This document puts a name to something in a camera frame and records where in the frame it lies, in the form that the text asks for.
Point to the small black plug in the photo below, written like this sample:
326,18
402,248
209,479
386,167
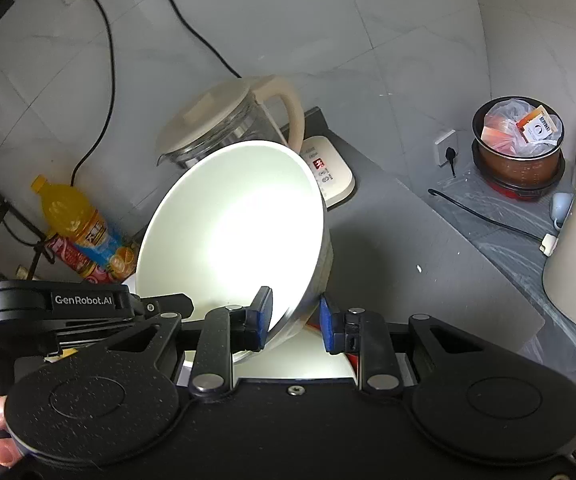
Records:
451,156

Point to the small white wall socket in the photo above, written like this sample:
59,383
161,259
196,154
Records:
443,140

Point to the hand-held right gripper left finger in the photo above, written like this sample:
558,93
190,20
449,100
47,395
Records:
259,317

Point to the plastic bag with packets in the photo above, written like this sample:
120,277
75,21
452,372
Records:
513,132

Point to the red soda bottle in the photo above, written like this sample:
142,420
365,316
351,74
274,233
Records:
75,257

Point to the beige kettle base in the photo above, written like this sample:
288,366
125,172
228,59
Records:
335,175

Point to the white bowl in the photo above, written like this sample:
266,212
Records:
233,230

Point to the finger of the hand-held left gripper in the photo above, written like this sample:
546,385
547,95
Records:
162,303

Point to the red cooker base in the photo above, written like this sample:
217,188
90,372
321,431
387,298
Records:
518,191

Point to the light blue cup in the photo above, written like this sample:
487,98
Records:
562,207

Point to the brown cooker pot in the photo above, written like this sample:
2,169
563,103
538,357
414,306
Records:
513,167

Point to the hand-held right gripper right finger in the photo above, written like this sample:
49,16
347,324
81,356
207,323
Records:
328,325

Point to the white plug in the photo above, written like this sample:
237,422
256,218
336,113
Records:
549,244

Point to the glass kettle with beige lid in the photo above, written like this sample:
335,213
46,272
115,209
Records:
207,120

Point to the orange juice bottle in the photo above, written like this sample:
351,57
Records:
72,215

